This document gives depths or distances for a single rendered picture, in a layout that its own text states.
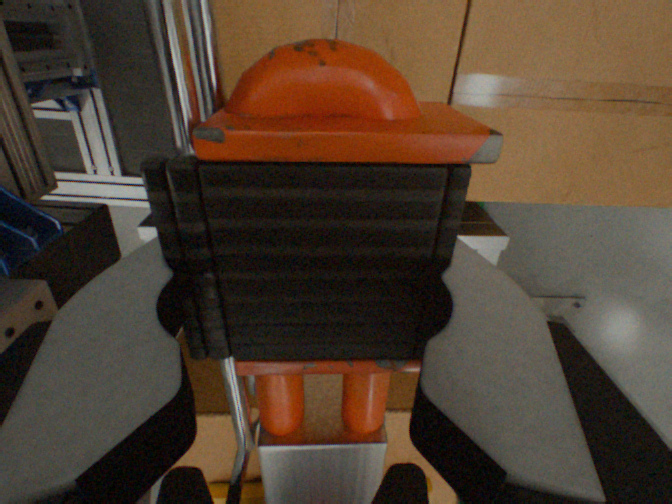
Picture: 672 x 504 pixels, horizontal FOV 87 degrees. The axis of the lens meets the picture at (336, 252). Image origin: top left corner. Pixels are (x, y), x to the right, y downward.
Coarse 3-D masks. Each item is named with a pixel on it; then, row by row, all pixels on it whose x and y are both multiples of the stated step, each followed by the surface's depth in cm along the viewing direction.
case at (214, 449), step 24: (192, 360) 45; (216, 360) 45; (192, 384) 42; (216, 384) 42; (408, 384) 43; (216, 408) 39; (408, 408) 40; (216, 432) 40; (408, 432) 41; (192, 456) 43; (216, 456) 43; (408, 456) 44; (216, 480) 46; (432, 480) 47
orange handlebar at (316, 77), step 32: (256, 64) 9; (288, 64) 9; (320, 64) 9; (352, 64) 9; (384, 64) 9; (256, 96) 9; (288, 96) 9; (320, 96) 9; (352, 96) 9; (384, 96) 9; (256, 384) 15; (288, 384) 15; (352, 384) 15; (384, 384) 15; (288, 416) 16; (352, 416) 16
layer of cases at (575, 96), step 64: (256, 0) 52; (320, 0) 53; (384, 0) 53; (448, 0) 53; (512, 0) 53; (576, 0) 54; (640, 0) 54; (448, 64) 58; (512, 64) 58; (576, 64) 58; (640, 64) 59; (512, 128) 63; (576, 128) 64; (640, 128) 64; (512, 192) 70; (576, 192) 70; (640, 192) 71
